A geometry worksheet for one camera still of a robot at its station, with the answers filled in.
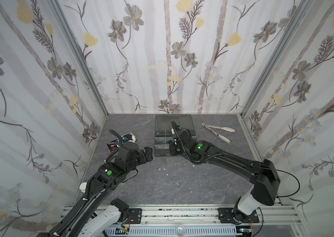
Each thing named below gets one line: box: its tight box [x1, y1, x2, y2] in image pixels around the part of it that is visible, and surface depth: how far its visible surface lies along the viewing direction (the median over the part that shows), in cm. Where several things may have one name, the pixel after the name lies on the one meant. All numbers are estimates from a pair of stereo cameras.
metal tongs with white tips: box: [201, 122, 236, 144], surface depth 113 cm
